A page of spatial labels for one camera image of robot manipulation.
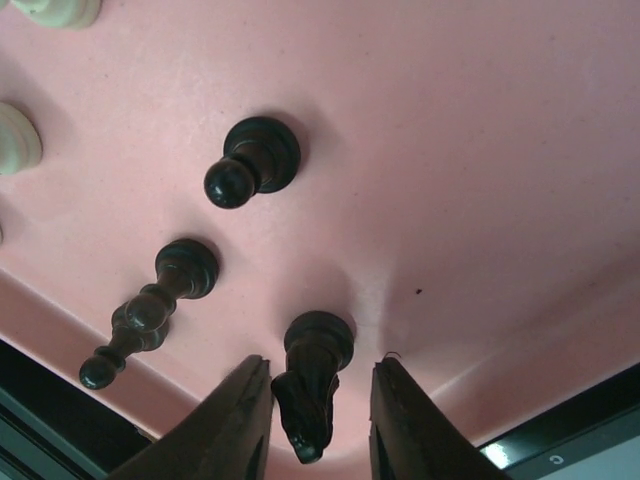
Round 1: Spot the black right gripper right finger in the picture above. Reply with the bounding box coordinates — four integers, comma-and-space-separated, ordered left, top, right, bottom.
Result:
369, 357, 509, 480

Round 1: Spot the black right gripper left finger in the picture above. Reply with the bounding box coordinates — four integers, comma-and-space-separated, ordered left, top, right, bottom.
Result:
109, 355, 273, 480

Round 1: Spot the black and white chessboard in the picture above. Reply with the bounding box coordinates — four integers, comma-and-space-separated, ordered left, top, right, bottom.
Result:
1, 344, 639, 479

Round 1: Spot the pink plastic tray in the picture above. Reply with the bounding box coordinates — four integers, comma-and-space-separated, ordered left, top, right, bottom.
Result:
1, 1, 639, 479

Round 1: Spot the white pawn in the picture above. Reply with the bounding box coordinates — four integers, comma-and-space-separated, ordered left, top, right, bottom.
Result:
10, 0, 102, 30
1, 102, 43, 175

